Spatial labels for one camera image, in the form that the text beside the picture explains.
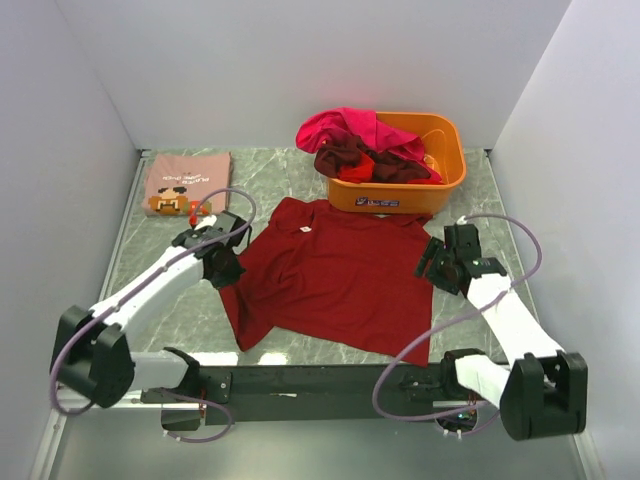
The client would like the dark red t-shirt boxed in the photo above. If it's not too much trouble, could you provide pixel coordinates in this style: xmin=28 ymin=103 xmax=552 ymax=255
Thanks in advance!
xmin=220 ymin=197 xmax=433 ymax=356

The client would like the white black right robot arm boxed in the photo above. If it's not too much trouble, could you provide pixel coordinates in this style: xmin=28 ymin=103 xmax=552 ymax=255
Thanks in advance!
xmin=415 ymin=217 xmax=588 ymax=441

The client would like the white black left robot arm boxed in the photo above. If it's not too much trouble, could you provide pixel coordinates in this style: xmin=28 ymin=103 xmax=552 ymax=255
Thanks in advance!
xmin=50 ymin=212 xmax=252 ymax=408

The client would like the folded pink printed t-shirt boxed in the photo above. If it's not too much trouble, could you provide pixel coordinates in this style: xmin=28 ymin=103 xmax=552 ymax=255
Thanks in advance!
xmin=141 ymin=152 xmax=232 ymax=216

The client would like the dark maroon crumpled shirt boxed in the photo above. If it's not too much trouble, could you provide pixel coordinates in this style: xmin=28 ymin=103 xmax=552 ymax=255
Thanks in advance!
xmin=314 ymin=136 xmax=441 ymax=185

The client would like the bright red crumpled shirt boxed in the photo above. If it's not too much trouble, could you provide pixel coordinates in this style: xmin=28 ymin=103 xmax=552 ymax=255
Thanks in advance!
xmin=338 ymin=152 xmax=375 ymax=184

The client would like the orange plastic laundry basket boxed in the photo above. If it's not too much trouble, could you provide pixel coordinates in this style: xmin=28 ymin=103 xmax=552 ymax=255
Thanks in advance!
xmin=327 ymin=112 xmax=467 ymax=215

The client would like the black base crossbar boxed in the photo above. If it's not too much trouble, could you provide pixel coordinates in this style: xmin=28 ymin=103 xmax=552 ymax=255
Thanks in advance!
xmin=139 ymin=362 xmax=501 ymax=426

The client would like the magenta pink crumpled shirt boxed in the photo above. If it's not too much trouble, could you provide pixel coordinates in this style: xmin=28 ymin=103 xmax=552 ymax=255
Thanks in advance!
xmin=295 ymin=107 xmax=440 ymax=179

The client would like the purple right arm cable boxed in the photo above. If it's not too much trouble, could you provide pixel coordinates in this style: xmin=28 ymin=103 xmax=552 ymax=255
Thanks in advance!
xmin=371 ymin=213 xmax=544 ymax=424

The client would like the aluminium frame rail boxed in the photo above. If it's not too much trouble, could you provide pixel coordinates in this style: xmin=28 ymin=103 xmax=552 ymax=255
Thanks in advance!
xmin=28 ymin=149 xmax=149 ymax=480

